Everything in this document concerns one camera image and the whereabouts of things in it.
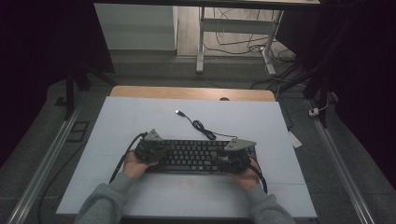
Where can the person's left hand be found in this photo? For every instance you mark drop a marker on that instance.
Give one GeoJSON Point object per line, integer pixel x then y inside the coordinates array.
{"type": "Point", "coordinates": [135, 168]}

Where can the dark curtain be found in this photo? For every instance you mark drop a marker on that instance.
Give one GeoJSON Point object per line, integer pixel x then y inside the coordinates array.
{"type": "Point", "coordinates": [37, 56]}
{"type": "Point", "coordinates": [364, 77]}

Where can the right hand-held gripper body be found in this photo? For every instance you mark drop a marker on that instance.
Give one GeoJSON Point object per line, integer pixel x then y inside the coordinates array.
{"type": "Point", "coordinates": [238, 161]}

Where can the aluminium rail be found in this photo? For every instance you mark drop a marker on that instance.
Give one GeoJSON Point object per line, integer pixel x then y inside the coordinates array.
{"type": "Point", "coordinates": [339, 161]}
{"type": "Point", "coordinates": [46, 161]}

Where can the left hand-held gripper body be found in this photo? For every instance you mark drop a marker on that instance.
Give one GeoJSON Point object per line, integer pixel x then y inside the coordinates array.
{"type": "Point", "coordinates": [148, 152]}

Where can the white-legged desk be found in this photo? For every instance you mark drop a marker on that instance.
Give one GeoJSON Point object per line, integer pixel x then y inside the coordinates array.
{"type": "Point", "coordinates": [233, 25]}

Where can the black stand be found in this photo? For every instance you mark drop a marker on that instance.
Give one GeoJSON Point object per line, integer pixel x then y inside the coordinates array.
{"type": "Point", "coordinates": [70, 93]}
{"type": "Point", "coordinates": [322, 90]}

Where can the white paper tag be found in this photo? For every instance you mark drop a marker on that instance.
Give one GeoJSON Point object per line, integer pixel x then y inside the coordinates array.
{"type": "Point", "coordinates": [295, 140]}

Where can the wooden table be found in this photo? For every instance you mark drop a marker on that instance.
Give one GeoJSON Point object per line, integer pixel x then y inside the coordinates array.
{"type": "Point", "coordinates": [186, 92]}

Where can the black keyboard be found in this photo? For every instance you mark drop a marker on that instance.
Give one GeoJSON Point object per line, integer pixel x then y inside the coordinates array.
{"type": "Point", "coordinates": [193, 154]}

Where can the small white adapter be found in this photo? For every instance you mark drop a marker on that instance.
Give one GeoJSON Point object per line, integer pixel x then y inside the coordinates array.
{"type": "Point", "coordinates": [313, 112]}

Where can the grey cabinet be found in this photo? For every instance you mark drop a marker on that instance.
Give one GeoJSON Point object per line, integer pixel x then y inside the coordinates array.
{"type": "Point", "coordinates": [134, 28]}

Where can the white board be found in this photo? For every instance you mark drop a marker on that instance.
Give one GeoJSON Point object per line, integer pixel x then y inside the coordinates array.
{"type": "Point", "coordinates": [155, 121]}

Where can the black floor frame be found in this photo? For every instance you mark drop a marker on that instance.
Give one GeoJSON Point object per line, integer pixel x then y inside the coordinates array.
{"type": "Point", "coordinates": [70, 132]}

